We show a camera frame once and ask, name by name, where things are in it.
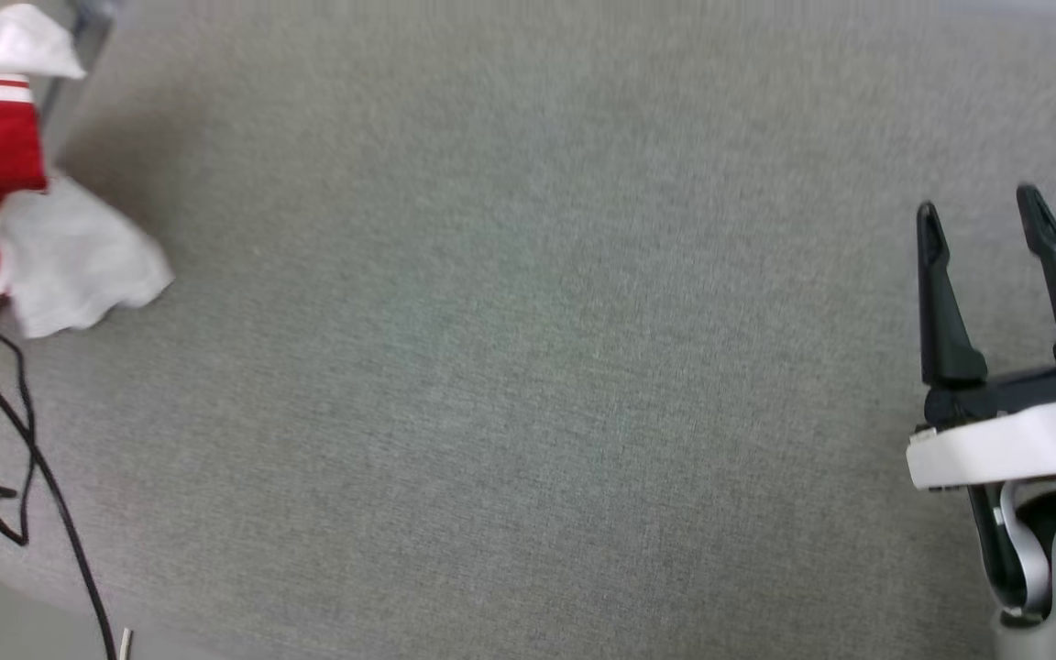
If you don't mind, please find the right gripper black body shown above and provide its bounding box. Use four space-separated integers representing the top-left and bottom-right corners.
922 362 1056 431

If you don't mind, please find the right white camera mount plate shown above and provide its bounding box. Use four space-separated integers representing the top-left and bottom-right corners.
906 399 1056 491

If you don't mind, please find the grey metal frame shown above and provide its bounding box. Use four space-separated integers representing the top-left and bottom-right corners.
33 0 118 161

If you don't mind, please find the black left camera cable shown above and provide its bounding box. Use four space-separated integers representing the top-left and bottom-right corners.
0 344 118 660

